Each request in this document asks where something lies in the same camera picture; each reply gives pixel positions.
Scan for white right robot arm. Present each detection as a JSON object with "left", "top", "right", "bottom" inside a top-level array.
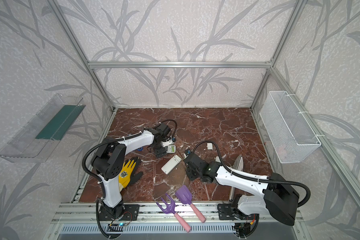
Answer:
[{"left": 184, "top": 153, "right": 300, "bottom": 226}]

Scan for white wire mesh basket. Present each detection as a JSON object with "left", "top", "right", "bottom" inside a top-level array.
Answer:
[{"left": 260, "top": 91, "right": 321, "bottom": 164}]

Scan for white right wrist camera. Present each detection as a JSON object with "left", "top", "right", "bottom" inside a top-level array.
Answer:
[{"left": 185, "top": 149, "right": 192, "bottom": 157}]

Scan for white remote with red buttons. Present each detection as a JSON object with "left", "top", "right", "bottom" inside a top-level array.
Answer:
[{"left": 166, "top": 145, "right": 176, "bottom": 154}]

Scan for white air conditioner remote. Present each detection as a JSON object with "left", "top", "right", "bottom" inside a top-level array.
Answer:
[{"left": 161, "top": 155, "right": 182, "bottom": 175}]

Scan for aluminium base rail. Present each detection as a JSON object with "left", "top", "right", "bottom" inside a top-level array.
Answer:
[{"left": 44, "top": 202, "right": 311, "bottom": 240}]

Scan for purple garden shovel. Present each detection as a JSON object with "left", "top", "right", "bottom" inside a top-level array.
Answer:
[{"left": 175, "top": 185, "right": 206, "bottom": 223}]

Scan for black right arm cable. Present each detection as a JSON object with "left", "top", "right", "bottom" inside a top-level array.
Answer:
[{"left": 192, "top": 140, "right": 312, "bottom": 208}]

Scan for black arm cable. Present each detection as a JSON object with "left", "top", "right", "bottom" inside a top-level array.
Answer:
[
  {"left": 192, "top": 140, "right": 312, "bottom": 208},
  {"left": 81, "top": 119, "right": 178, "bottom": 182}
]

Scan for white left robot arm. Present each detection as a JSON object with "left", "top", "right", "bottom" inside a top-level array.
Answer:
[{"left": 91, "top": 123, "right": 175, "bottom": 209}]

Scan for aluminium frame profiles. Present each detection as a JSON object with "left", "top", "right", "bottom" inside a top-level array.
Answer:
[{"left": 47, "top": 1, "right": 360, "bottom": 210}]

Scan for metal garden trowel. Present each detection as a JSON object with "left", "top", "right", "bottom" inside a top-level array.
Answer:
[{"left": 229, "top": 155, "right": 244, "bottom": 202}]

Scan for clear acrylic wall shelf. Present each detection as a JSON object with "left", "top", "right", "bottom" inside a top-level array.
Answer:
[{"left": 0, "top": 94, "right": 86, "bottom": 163}]

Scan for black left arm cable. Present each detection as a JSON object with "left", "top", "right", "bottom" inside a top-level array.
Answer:
[{"left": 81, "top": 119, "right": 178, "bottom": 182}]

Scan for purple garden fork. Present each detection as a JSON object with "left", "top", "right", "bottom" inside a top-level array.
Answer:
[{"left": 156, "top": 193, "right": 192, "bottom": 233}]

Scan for yellow black work glove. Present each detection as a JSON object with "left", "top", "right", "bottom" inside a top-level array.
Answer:
[{"left": 119, "top": 157, "right": 143, "bottom": 192}]

